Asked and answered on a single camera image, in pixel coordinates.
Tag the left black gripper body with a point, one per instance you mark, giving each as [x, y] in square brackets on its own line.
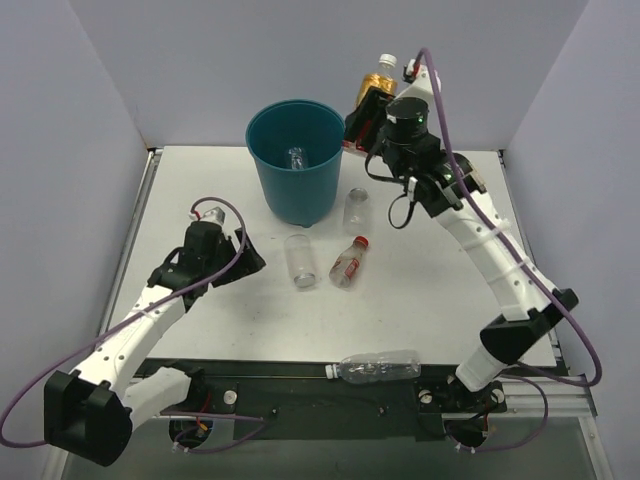
[230, 257]

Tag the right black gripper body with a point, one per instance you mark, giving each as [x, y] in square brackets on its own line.
[368, 122]

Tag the gold red labelled bottle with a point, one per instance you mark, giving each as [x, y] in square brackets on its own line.
[381, 78]

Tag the clear bottle silver cap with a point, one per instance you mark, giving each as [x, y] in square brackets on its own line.
[299, 259]

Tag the red cap labelled bottle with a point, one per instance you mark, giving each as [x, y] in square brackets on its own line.
[348, 263]

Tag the crushed clear white-cap bottle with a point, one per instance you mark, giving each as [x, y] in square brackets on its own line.
[366, 368]

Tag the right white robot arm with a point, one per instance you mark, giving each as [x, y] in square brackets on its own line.
[530, 304]

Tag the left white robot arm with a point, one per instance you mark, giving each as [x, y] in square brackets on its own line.
[93, 410]

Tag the teal plastic bin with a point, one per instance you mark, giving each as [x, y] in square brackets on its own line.
[297, 197]

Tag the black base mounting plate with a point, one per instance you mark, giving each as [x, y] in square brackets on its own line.
[297, 401]

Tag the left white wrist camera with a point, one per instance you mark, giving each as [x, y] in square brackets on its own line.
[215, 215]

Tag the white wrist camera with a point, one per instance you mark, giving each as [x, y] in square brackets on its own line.
[418, 81]
[215, 215]

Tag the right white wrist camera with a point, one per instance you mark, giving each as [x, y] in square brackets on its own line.
[418, 81]

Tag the aluminium frame rail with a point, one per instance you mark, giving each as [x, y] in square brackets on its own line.
[527, 393]

